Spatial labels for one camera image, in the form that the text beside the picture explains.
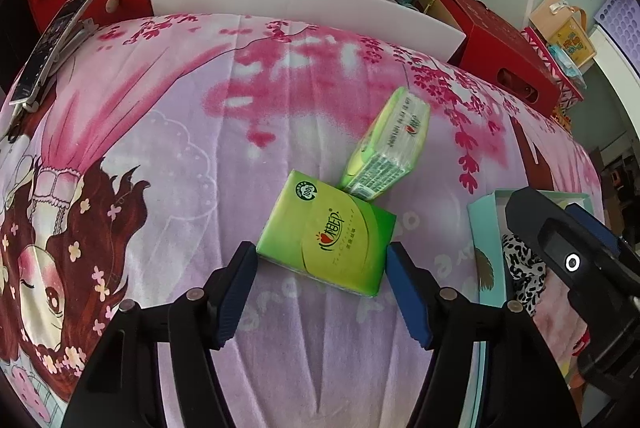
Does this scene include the leopard print scrunchie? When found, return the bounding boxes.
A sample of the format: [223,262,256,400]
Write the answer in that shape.
[501,233,548,316]

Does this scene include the white tray with teal rim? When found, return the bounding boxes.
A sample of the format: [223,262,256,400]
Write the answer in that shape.
[467,189,596,428]

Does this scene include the light blue packet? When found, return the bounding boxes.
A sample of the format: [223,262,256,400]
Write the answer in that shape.
[547,45,588,81]

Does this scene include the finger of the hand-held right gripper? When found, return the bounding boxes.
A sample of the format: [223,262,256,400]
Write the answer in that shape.
[567,203,640,279]
[505,187,640,299]

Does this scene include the white round table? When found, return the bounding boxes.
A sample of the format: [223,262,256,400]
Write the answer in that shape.
[587,20,640,89]

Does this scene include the green tissue pack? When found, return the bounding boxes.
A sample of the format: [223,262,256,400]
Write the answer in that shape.
[340,87,431,200]
[256,169,397,296]

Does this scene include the smartphone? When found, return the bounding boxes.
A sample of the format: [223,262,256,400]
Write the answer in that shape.
[10,0,96,105]

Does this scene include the tan gift box with handle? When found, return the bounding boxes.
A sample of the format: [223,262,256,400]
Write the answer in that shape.
[529,0,598,69]

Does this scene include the purple perforated basket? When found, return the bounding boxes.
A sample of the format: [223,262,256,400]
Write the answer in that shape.
[595,0,640,34]

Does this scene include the pink fluffy towel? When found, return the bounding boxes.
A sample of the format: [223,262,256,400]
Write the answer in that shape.
[532,268,591,359]

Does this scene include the red white patterned box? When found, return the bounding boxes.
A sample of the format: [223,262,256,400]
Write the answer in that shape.
[520,27,586,109]

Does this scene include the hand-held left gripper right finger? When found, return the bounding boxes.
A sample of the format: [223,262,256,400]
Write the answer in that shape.
[387,242,576,428]

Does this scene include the yellow sponge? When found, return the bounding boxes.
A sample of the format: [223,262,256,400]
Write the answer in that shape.
[562,343,588,396]

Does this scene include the white phone stand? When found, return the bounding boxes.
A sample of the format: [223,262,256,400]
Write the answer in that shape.
[7,19,98,114]

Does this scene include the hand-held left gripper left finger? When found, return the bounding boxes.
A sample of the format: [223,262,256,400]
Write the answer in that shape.
[60,240,260,428]

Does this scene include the red gift box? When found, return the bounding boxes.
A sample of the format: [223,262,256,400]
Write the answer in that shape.
[422,0,562,116]

